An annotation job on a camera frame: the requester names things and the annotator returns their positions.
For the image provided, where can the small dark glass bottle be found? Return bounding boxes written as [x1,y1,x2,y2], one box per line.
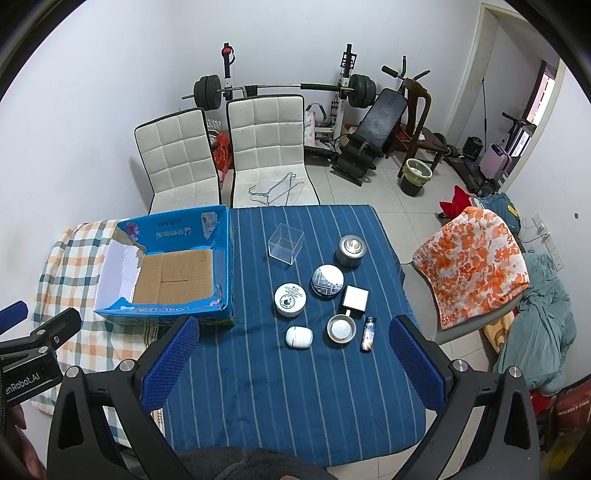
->
[361,316,377,353]

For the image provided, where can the white square charger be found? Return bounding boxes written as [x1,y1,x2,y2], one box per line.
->
[342,285,370,316]

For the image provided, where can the white oval earbud case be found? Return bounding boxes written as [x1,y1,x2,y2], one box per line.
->
[284,326,314,349]

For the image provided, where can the black patterned round compact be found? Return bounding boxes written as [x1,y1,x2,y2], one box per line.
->
[311,264,345,298]

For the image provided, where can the silver metal tin can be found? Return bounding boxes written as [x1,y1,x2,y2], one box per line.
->
[335,234,368,268]

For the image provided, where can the white round jar green logo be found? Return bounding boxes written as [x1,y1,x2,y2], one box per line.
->
[273,283,307,318]

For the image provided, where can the clear acrylic cube box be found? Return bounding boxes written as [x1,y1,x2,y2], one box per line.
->
[267,223,304,266]

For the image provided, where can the plaid checked cloth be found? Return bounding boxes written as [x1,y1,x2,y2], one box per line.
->
[31,219,167,448]

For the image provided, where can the teal blanket pile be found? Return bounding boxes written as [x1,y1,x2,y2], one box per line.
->
[492,252,577,397]

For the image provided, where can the blue cardboard box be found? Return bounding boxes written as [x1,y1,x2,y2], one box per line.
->
[94,205,235,325]

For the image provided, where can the orange floral cushion chair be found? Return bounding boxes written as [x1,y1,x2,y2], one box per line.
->
[402,206,530,345]

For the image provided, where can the blue striped tablecloth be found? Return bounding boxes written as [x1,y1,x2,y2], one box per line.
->
[163,205,426,467]

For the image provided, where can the red cloth item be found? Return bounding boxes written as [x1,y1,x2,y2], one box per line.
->
[438,185,472,219]

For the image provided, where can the left white padded chair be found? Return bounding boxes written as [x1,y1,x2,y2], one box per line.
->
[134,108,221,214]

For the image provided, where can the white padded chair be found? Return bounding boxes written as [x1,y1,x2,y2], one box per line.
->
[226,94,320,209]
[134,108,221,214]

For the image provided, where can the pink suitcase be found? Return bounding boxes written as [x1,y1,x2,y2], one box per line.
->
[479,131,530,182]

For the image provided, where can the red plastic bag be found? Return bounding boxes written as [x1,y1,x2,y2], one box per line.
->
[213,131,233,181]

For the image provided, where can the brown wooden chair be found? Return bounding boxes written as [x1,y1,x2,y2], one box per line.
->
[386,78,450,171]

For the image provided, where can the black weight bench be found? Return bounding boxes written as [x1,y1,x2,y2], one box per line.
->
[332,88,407,187]

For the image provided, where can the barbell with black plates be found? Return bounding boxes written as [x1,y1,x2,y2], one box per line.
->
[180,73,378,112]

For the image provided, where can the right white padded chair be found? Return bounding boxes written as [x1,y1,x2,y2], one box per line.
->
[226,94,320,209]

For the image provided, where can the wire clothes hangers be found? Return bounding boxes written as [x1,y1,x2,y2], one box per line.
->
[247,172,304,207]

